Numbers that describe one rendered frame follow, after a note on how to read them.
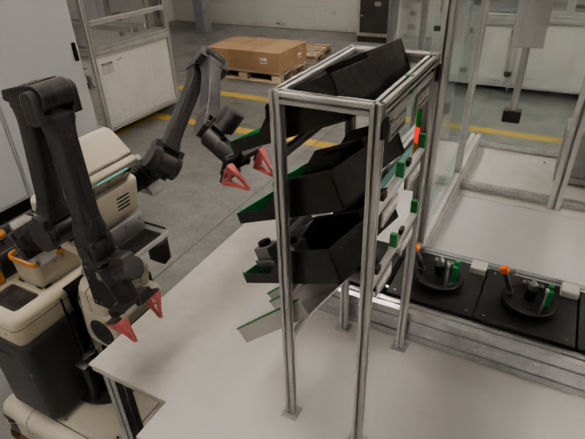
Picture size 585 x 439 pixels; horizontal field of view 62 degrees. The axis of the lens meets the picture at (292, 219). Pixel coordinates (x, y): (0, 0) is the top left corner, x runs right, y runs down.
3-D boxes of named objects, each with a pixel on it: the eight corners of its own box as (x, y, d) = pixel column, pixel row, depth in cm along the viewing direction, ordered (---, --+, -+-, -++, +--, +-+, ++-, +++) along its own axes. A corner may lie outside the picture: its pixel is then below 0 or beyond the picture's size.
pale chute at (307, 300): (246, 342, 122) (236, 328, 122) (279, 314, 130) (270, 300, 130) (309, 316, 101) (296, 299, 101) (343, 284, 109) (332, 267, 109)
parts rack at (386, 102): (280, 415, 118) (258, 91, 76) (339, 320, 145) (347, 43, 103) (361, 451, 110) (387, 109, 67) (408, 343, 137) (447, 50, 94)
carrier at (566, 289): (473, 323, 130) (480, 287, 124) (487, 273, 148) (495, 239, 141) (573, 354, 120) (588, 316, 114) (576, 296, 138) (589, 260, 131)
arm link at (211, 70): (219, 71, 166) (193, 52, 160) (230, 60, 164) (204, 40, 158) (218, 153, 138) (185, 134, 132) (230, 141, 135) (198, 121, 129)
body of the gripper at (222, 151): (256, 147, 128) (237, 131, 130) (229, 160, 121) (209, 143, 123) (251, 165, 133) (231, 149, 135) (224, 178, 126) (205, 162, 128)
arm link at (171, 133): (211, 71, 173) (186, 54, 167) (231, 58, 162) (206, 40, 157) (166, 182, 159) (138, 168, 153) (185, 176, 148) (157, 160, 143)
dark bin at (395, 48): (272, 127, 105) (258, 95, 103) (307, 111, 113) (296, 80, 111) (379, 92, 85) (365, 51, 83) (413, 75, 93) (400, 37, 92)
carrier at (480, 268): (385, 296, 140) (388, 262, 134) (409, 253, 158) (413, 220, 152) (471, 322, 130) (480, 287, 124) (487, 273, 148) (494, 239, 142)
